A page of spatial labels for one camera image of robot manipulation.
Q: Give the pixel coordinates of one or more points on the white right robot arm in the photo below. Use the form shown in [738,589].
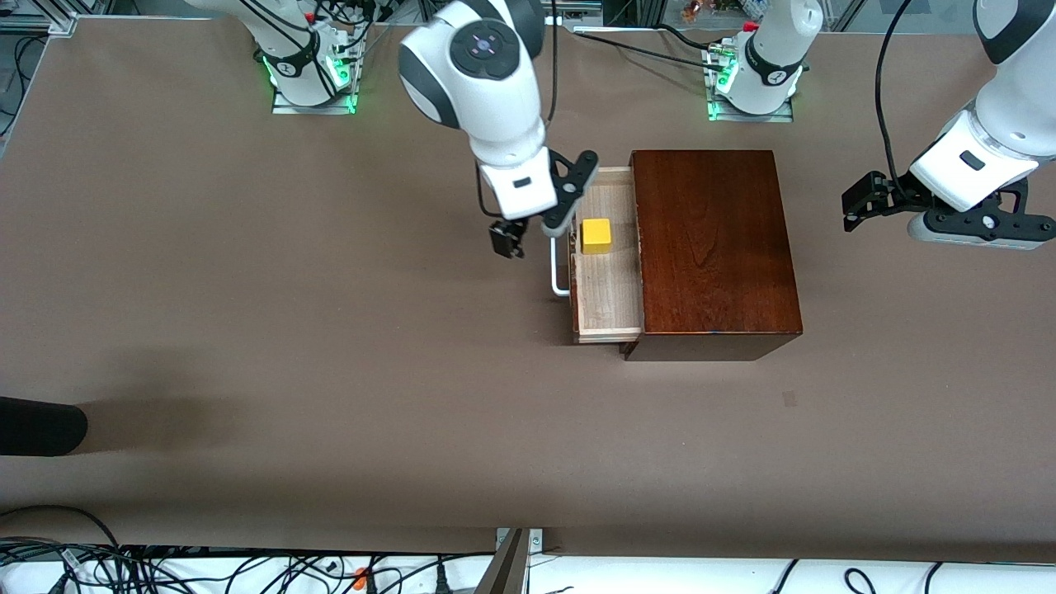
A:
[487,82]

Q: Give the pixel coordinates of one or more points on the yellow wooden cube block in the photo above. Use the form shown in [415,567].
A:
[596,235]

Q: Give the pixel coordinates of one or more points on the black power plug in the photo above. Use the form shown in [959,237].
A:
[440,579]

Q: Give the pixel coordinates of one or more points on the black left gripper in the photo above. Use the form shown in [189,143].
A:
[893,195]

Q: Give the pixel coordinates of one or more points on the aluminium frame profile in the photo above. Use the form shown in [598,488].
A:
[41,21]

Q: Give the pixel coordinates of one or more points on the black cylindrical object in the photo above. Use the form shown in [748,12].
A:
[41,426]

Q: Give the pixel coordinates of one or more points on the aluminium frame post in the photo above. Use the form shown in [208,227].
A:
[511,561]

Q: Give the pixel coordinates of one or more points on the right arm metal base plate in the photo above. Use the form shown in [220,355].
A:
[285,108]

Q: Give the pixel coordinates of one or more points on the dark brown wooden cabinet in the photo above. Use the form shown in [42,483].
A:
[718,247]

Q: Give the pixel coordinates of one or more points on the white power strip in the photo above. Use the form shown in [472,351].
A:
[577,12]

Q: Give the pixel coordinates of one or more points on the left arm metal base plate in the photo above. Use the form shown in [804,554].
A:
[742,117]

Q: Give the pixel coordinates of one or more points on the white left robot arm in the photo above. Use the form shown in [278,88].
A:
[990,157]

